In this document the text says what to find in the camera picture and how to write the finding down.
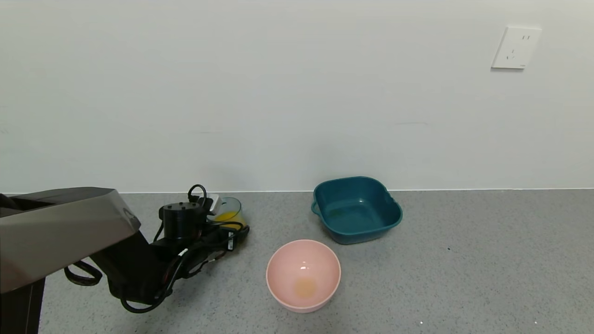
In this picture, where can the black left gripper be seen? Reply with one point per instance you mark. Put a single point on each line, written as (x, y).
(231, 242)

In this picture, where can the orange liquid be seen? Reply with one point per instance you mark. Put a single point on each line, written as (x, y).
(227, 216)

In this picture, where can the translucent blue-green ribbed plastic cup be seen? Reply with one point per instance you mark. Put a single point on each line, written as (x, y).
(232, 206)

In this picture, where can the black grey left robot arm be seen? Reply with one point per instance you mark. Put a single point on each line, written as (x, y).
(55, 227)

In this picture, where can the pink round bowl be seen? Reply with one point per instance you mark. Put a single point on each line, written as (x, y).
(301, 264)

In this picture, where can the teal square plastic basin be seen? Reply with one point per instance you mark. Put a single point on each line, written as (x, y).
(357, 213)

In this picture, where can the light grey wrist camera box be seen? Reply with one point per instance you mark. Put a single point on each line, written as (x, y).
(213, 204)

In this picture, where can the white wall socket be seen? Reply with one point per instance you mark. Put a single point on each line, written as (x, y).
(516, 48)

